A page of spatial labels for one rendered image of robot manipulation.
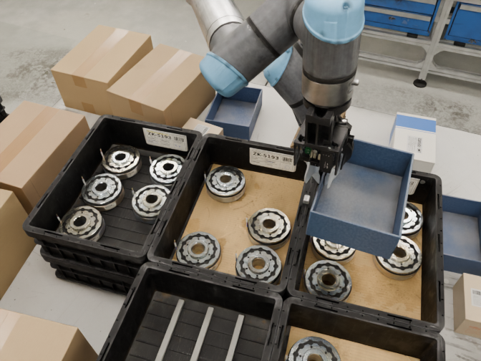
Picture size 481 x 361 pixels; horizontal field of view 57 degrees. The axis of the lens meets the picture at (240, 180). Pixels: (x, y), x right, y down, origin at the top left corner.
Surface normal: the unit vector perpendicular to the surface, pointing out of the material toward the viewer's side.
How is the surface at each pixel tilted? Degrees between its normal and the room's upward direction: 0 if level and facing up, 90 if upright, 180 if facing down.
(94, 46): 0
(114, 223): 0
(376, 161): 90
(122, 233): 0
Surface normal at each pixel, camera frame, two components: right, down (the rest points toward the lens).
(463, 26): -0.37, 0.71
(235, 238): -0.01, -0.65
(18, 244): 0.97, 0.18
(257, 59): 0.19, 0.64
